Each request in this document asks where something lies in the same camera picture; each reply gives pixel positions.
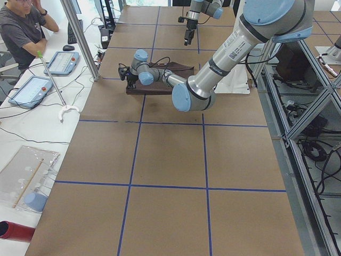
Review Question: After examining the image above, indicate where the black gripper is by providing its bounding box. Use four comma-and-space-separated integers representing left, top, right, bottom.
118, 63, 138, 90
178, 17, 198, 45

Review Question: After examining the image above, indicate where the dark brown t-shirt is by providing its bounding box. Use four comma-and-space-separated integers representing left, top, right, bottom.
126, 62, 194, 95

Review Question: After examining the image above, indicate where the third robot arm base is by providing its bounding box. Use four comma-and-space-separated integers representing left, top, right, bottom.
315, 36, 340, 66

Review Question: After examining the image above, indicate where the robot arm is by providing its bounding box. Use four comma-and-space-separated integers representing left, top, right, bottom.
118, 1, 315, 112
178, 0, 224, 46

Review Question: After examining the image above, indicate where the reacher grabber stick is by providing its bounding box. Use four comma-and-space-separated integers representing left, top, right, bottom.
37, 51, 80, 123

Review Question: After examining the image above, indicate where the far blue teach pendant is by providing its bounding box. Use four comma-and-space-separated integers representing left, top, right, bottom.
47, 51, 80, 76

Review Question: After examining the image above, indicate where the blue teach pendant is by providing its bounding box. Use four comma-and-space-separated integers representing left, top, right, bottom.
47, 51, 80, 76
8, 76, 53, 109

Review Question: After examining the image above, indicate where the black computer mouse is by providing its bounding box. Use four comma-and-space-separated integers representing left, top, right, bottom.
62, 45, 75, 51

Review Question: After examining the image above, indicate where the black keyboard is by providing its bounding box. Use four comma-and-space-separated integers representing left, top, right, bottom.
68, 19, 83, 45

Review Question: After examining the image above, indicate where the near blue teach pendant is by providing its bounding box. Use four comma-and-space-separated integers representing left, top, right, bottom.
8, 76, 53, 109

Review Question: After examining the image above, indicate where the seated person grey shirt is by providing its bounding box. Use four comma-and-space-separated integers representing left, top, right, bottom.
1, 0, 59, 71

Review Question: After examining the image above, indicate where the clear plastic bag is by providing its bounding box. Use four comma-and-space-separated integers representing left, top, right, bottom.
1, 146, 60, 213

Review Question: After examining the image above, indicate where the wooden stick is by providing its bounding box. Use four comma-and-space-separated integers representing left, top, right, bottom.
12, 158, 44, 208

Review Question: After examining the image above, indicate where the red cylinder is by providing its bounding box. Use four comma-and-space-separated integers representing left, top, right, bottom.
1, 221, 35, 243

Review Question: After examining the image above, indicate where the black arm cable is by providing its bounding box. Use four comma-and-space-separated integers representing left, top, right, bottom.
149, 55, 176, 78

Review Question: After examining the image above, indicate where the white camera pillar base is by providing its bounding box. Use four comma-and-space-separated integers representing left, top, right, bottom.
209, 37, 251, 94

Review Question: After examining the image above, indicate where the aluminium frame post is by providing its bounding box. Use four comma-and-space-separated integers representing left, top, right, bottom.
60, 0, 100, 81

